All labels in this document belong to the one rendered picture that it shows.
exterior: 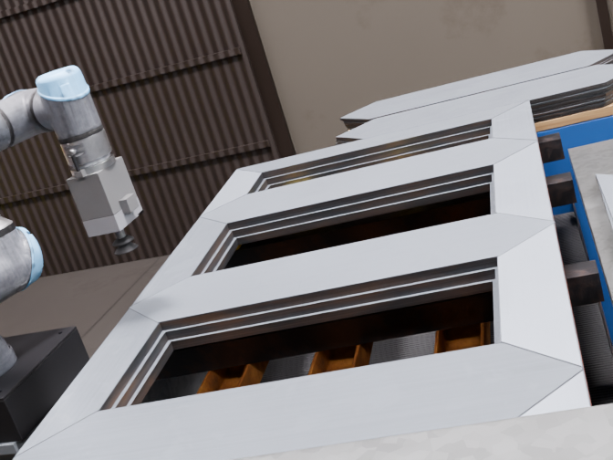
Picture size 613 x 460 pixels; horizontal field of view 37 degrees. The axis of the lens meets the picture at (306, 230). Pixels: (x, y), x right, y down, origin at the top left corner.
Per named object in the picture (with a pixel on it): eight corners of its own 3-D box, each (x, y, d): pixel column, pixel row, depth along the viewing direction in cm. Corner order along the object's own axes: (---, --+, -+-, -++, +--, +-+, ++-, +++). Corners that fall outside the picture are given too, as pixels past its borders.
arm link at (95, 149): (111, 124, 151) (87, 140, 144) (121, 150, 153) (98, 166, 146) (75, 133, 154) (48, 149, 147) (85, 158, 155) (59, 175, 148)
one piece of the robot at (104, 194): (102, 149, 143) (139, 243, 149) (129, 131, 151) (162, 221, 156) (52, 161, 147) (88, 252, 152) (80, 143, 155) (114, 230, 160)
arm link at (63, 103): (57, 67, 151) (89, 60, 146) (82, 130, 155) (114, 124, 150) (20, 82, 146) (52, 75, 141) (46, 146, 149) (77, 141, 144)
